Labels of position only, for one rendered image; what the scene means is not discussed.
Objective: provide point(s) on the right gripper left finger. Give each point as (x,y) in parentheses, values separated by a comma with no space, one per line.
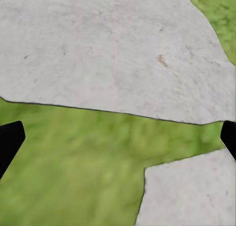
(12,135)

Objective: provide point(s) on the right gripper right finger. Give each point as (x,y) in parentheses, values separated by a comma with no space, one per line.
(228,136)

